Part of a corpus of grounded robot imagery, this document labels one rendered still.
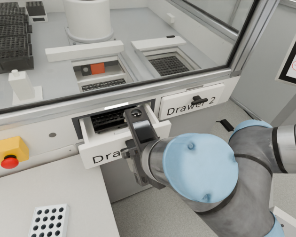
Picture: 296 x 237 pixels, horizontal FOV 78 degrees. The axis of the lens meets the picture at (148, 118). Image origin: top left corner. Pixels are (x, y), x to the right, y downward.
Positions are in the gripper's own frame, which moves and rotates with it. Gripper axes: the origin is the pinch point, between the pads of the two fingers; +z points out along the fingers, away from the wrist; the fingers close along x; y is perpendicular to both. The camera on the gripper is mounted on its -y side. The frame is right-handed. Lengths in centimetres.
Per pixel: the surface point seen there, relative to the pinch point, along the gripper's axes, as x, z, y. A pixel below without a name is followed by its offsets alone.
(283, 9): 156, 40, -66
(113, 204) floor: -7, 85, 38
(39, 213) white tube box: -29.2, 9.7, 9.7
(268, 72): 158, 70, -25
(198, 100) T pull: 31.0, 7.1, -9.4
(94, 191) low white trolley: -13.6, 12.1, 9.8
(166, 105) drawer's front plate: 18.7, 9.8, -11.1
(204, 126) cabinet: 47, 32, 2
